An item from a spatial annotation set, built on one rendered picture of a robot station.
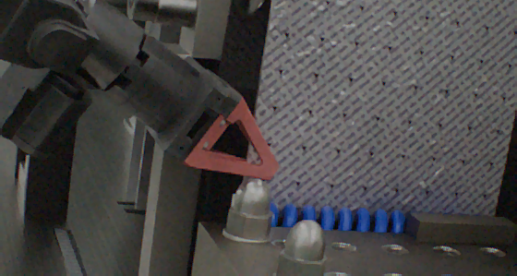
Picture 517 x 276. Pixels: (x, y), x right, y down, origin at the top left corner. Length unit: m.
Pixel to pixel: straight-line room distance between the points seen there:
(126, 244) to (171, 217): 0.21
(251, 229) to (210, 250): 0.03
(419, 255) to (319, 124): 0.14
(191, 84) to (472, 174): 0.27
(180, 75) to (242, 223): 0.12
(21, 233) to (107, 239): 0.10
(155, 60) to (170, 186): 0.17
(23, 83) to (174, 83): 0.12
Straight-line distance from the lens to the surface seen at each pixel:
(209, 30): 0.98
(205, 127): 0.89
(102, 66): 0.87
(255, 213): 0.86
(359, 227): 0.95
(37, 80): 0.86
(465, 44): 0.98
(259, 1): 0.93
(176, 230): 1.03
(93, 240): 1.22
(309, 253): 0.78
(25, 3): 0.79
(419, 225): 0.94
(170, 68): 0.88
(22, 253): 1.15
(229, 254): 0.83
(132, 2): 0.98
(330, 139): 0.95
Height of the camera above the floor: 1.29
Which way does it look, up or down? 12 degrees down
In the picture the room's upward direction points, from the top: 9 degrees clockwise
